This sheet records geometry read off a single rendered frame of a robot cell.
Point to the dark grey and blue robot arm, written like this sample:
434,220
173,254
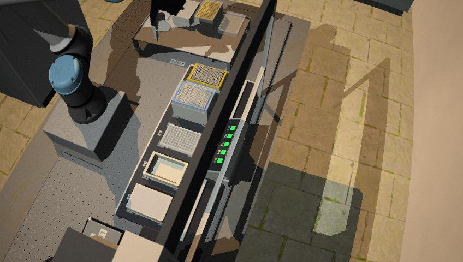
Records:
73,46

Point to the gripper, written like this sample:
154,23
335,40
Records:
157,19

